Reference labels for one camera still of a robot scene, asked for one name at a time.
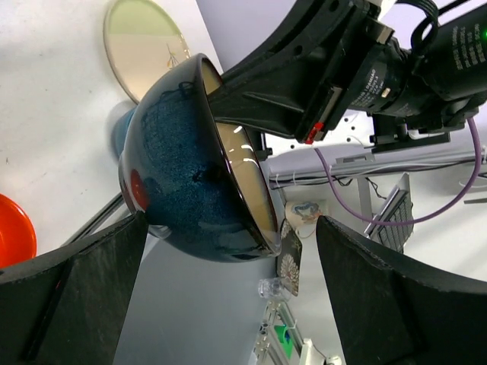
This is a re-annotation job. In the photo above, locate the beige round plate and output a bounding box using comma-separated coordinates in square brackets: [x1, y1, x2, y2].
[103, 0, 190, 103]

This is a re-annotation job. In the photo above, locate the dark blue bowl beige inside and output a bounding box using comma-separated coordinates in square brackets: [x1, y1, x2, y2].
[119, 54, 282, 262]

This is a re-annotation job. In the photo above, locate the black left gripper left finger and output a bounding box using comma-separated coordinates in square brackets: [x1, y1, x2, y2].
[1, 213, 148, 364]

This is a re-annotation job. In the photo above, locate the light blue bowl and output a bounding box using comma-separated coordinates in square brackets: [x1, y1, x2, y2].
[111, 108, 135, 159]

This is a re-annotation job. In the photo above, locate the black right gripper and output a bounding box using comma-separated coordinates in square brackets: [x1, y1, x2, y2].
[208, 1, 486, 144]

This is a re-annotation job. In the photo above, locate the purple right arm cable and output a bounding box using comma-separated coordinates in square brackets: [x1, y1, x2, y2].
[314, 117, 482, 224]

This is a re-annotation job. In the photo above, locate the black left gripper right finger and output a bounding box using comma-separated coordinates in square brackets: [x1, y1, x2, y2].
[316, 216, 486, 364]

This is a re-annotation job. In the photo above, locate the orange bowl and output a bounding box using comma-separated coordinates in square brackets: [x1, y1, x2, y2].
[1, 195, 37, 268]

